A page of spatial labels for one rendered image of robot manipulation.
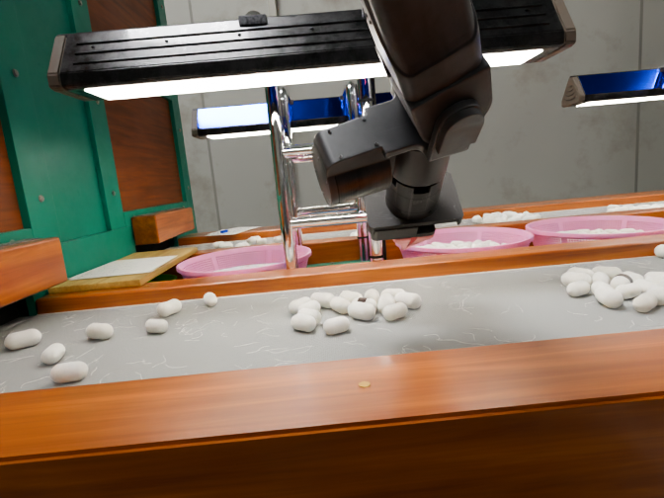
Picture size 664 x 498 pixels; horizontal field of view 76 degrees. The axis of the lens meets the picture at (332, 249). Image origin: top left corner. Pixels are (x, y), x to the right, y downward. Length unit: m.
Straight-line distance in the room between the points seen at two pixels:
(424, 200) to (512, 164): 2.21
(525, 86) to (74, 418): 2.57
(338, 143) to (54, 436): 0.29
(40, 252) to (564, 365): 0.65
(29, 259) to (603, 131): 2.68
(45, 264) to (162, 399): 0.43
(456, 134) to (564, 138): 2.42
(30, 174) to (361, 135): 0.61
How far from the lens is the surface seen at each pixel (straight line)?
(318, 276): 0.67
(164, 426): 0.31
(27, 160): 0.84
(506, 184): 2.63
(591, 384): 0.33
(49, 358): 0.55
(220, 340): 0.51
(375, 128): 0.36
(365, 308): 0.50
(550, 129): 2.72
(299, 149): 0.71
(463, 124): 0.32
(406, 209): 0.44
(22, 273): 0.69
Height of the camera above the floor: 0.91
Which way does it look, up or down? 10 degrees down
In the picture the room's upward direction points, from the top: 5 degrees counter-clockwise
